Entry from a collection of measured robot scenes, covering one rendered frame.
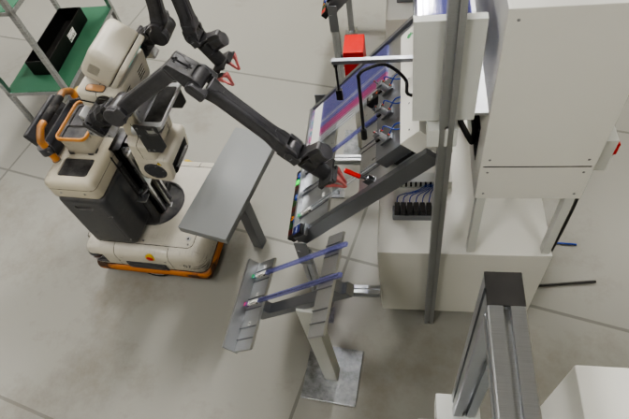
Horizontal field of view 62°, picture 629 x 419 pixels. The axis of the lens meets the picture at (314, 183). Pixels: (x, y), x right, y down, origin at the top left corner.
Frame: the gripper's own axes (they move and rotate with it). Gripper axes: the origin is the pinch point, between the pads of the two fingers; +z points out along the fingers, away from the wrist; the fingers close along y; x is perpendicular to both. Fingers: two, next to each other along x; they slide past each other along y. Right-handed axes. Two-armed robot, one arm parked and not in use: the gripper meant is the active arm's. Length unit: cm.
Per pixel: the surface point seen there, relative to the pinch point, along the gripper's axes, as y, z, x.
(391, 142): -2.5, -8.0, -30.1
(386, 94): 20.8, -7.9, -26.7
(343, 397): -50, 66, 65
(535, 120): -10, 4, -70
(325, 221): -10.0, 2.0, 11.3
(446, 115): -13, -15, -56
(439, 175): -13.7, 2.7, -39.6
